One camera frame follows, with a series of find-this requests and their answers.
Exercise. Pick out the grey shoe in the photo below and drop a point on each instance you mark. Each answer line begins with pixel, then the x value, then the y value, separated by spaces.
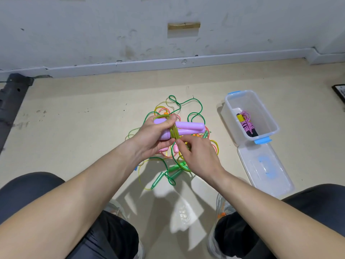
pixel 221 205
pixel 116 207

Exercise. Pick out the person's right hand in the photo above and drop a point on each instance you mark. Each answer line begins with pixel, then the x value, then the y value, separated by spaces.
pixel 200 154

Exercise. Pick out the clear plastic box lid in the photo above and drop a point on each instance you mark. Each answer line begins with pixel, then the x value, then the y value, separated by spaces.
pixel 267 167

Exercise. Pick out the clear storage box blue latches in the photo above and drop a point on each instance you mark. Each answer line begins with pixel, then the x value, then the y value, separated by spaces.
pixel 267 116

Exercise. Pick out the grey left shoe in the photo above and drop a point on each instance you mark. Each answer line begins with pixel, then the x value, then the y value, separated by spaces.
pixel 116 207

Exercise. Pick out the small wooden wall block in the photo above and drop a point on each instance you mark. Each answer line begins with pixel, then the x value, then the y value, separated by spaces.
pixel 184 25

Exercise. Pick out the person's left forearm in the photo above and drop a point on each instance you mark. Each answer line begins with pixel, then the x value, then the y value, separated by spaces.
pixel 64 213

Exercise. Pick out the black metal rack frame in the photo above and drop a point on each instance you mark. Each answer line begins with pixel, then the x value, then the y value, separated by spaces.
pixel 12 99

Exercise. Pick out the person's left hand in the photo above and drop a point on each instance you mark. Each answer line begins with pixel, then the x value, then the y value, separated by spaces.
pixel 151 138

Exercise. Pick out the black shorts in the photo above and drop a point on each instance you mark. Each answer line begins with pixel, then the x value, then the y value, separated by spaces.
pixel 27 202

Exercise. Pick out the grey right shoe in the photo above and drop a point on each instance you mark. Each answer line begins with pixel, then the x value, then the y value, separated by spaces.
pixel 221 205

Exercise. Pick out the person's right forearm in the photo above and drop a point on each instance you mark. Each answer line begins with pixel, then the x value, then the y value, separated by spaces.
pixel 280 223

